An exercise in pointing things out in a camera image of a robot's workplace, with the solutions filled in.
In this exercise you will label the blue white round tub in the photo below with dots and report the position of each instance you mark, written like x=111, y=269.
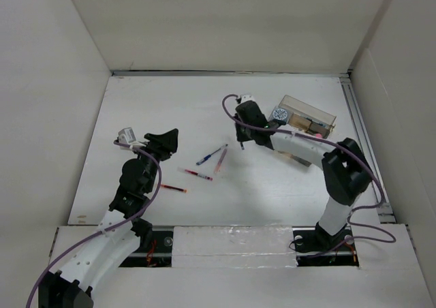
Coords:
x=280, y=114

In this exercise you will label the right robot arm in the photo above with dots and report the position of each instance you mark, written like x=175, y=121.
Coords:
x=344, y=177

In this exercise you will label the clear desk organizer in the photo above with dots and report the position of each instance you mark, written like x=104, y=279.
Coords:
x=306, y=118

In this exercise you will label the pink red gel pen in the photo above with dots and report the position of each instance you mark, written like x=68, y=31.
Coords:
x=220, y=161

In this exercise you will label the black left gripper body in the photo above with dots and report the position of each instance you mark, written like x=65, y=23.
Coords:
x=162, y=151

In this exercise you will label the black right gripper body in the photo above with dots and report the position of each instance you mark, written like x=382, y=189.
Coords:
x=244, y=132

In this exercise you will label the blue ballpoint pen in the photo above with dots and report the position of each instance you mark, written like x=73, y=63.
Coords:
x=207, y=157

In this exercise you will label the orange red pen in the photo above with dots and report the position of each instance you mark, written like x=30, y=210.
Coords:
x=172, y=188

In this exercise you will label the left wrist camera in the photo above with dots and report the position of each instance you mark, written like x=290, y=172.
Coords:
x=126, y=136

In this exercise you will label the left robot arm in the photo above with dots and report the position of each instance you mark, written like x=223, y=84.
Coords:
x=121, y=231

